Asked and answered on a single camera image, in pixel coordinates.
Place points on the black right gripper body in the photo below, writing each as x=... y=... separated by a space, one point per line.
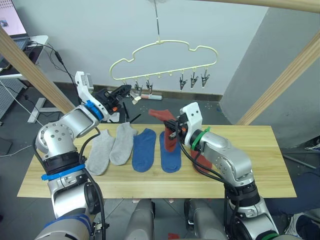
x=181 y=125

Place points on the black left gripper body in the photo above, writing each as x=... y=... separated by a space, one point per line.
x=106 y=99

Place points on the metal hanger clip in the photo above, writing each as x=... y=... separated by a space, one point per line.
x=149 y=86
x=205 y=79
x=125 y=83
x=182 y=83
x=194 y=80
x=138 y=87

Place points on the red sock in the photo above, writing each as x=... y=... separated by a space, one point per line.
x=203 y=161
x=162 y=115

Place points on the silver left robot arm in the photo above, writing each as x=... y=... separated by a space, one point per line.
x=75 y=120

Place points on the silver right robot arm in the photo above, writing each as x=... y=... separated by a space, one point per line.
x=225 y=152

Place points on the cream plastic clip hanger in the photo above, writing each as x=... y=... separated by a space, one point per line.
x=159 y=42

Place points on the black stick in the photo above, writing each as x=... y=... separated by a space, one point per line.
x=126 y=110
x=135 y=118

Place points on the blue sock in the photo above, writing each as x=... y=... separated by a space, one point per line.
x=143 y=152
x=170 y=162

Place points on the red and white tube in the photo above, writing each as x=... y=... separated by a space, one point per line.
x=152 y=96

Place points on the grey sock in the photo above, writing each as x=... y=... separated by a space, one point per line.
x=122 y=145
x=100 y=155

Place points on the white desk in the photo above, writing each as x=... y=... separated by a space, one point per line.
x=37 y=38

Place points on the grey perforated panel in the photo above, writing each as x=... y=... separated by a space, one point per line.
x=8 y=97

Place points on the dark laptop keyboard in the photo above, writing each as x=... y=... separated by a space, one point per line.
x=21 y=41

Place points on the grey metal rod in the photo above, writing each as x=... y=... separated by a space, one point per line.
x=298 y=162

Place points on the computer monitor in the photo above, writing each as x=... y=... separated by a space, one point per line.
x=10 y=17

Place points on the white and dark sneaker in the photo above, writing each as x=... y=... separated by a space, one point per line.
x=303 y=223

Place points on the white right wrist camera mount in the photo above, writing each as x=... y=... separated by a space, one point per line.
x=193 y=116

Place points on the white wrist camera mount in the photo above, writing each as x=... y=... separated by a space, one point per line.
x=193 y=116
x=83 y=87

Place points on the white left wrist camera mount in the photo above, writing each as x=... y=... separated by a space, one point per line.
x=83 y=87

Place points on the wooden frame beam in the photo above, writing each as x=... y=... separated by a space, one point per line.
x=275 y=5
x=282 y=77
x=30 y=70

